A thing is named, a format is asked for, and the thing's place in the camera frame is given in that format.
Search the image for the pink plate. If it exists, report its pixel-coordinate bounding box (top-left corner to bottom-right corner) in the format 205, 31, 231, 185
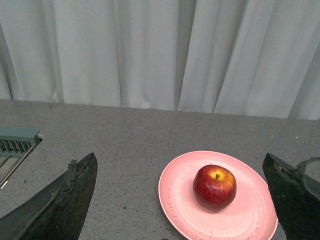
158, 151, 278, 240

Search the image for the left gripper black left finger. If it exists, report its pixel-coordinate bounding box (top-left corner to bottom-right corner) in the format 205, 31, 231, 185
0, 153, 98, 240

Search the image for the white curtain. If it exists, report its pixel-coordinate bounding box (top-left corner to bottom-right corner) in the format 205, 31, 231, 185
0, 0, 320, 120

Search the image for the red apple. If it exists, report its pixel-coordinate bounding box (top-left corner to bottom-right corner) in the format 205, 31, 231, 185
192, 164, 237, 212

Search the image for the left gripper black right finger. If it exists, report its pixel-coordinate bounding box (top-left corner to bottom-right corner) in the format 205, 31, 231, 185
262, 153, 320, 240

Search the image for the grey-green slotted rack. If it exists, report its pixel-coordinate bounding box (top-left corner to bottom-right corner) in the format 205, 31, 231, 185
0, 126, 44, 188

